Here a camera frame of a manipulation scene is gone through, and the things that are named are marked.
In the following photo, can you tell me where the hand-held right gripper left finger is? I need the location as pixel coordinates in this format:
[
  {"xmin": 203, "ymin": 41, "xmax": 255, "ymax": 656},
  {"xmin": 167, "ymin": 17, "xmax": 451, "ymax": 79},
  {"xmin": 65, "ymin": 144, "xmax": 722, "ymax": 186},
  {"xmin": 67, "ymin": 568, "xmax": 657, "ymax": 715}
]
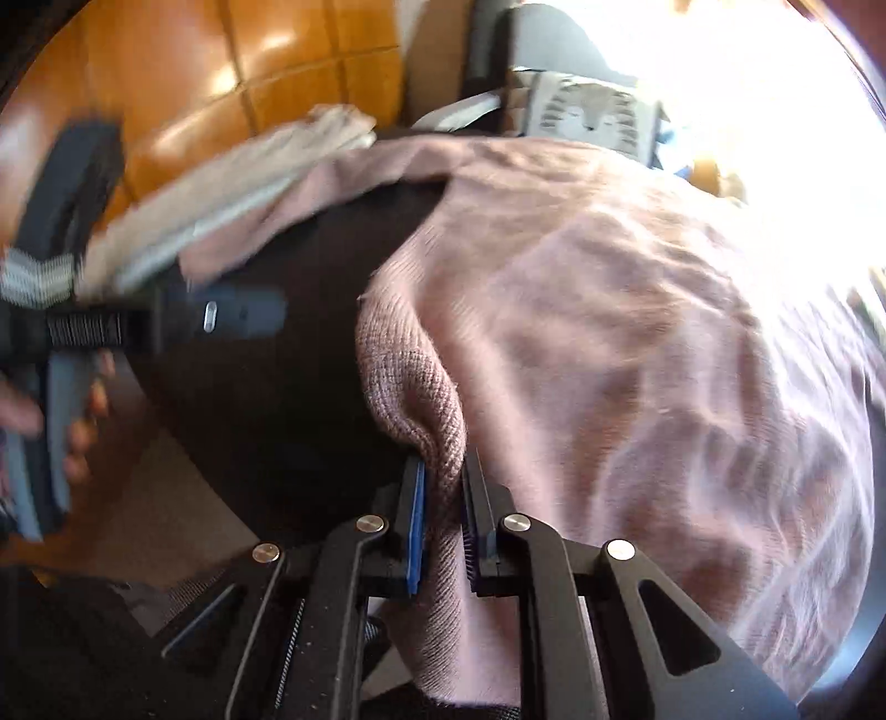
[{"xmin": 161, "ymin": 457, "xmax": 429, "ymax": 720}]

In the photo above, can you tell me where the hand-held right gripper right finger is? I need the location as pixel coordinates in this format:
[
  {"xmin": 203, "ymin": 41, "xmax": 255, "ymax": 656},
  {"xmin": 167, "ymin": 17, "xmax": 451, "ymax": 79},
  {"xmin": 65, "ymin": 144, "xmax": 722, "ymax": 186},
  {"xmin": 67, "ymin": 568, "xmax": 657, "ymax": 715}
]
[{"xmin": 462, "ymin": 450, "xmax": 797, "ymax": 720}]

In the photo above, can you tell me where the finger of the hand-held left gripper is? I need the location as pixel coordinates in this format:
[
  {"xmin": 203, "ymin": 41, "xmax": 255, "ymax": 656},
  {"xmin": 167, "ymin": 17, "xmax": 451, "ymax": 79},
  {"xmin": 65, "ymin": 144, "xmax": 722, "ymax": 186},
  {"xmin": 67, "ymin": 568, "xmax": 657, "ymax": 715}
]
[{"xmin": 148, "ymin": 282, "xmax": 288, "ymax": 342}]

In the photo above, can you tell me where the pink knitted sweater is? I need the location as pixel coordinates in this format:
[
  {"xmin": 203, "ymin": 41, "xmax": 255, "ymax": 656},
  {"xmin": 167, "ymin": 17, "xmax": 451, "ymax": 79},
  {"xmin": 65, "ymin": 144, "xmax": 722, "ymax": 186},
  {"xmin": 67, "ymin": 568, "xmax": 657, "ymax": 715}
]
[{"xmin": 178, "ymin": 135, "xmax": 880, "ymax": 707}]

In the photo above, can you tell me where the person's left hand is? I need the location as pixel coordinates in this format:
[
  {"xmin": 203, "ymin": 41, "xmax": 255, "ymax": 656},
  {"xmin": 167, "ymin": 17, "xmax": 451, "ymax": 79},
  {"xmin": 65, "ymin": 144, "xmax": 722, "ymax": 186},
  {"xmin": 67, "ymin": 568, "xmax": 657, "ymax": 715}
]
[{"xmin": 0, "ymin": 349, "xmax": 117, "ymax": 486}]

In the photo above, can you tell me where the folded beige cloth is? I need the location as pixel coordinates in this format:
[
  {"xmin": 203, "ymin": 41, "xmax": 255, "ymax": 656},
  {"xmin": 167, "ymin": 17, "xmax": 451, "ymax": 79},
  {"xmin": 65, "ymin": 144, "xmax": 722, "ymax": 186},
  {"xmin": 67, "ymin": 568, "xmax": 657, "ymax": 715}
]
[{"xmin": 76, "ymin": 104, "xmax": 378, "ymax": 299}]

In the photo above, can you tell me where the tiger print cushion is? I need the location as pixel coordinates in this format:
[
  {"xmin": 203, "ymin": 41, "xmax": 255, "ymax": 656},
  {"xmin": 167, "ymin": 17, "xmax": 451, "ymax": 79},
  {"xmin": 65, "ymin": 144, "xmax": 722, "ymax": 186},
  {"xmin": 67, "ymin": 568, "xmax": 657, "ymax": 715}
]
[{"xmin": 522, "ymin": 69, "xmax": 666, "ymax": 167}]

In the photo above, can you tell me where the grey sofa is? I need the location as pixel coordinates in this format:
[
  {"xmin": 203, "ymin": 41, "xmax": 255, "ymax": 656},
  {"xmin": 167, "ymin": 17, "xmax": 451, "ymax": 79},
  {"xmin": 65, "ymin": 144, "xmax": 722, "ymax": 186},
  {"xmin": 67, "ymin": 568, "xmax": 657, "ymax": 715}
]
[{"xmin": 408, "ymin": 0, "xmax": 666, "ymax": 140}]

